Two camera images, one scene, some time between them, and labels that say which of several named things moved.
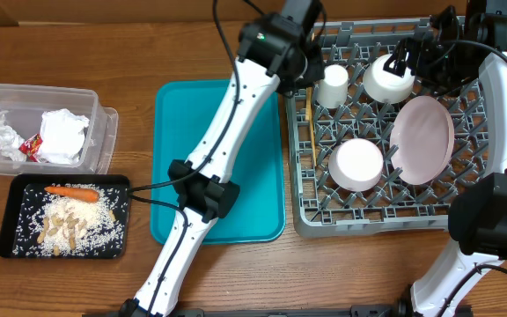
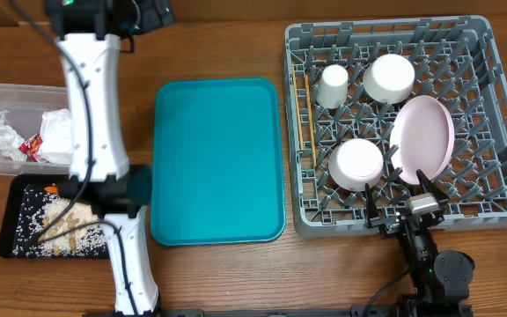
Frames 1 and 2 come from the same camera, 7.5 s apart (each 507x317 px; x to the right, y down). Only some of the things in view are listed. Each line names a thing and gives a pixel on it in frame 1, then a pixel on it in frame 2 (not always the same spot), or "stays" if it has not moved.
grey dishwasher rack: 370,153 stays
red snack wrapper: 31,147 stays
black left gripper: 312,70 → 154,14
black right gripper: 425,55 → 430,188
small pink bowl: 356,165 stays
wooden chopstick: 309,104 → 297,100
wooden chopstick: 313,143 stays
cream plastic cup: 331,92 stays
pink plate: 422,140 stays
